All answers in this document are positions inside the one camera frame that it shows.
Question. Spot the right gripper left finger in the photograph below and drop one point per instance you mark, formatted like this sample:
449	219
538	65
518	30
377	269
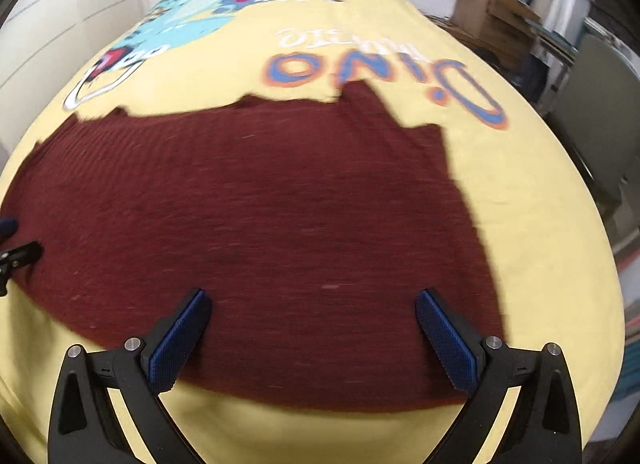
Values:
84	427

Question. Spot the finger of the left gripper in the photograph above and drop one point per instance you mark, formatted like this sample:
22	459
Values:
17	258
8	227

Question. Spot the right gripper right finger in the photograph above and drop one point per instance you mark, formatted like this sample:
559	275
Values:
544	426

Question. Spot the dark red knitted sweater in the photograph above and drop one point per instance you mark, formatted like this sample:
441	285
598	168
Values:
313	225

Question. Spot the white wardrobe doors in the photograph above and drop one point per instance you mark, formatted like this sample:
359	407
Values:
44	43

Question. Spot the yellow dino print bedspread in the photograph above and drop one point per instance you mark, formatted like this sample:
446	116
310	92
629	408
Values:
553	270

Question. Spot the grey green upholstered chair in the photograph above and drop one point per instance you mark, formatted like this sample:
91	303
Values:
596	119

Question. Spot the brown cardboard box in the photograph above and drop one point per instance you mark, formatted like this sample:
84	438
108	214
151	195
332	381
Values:
501	26

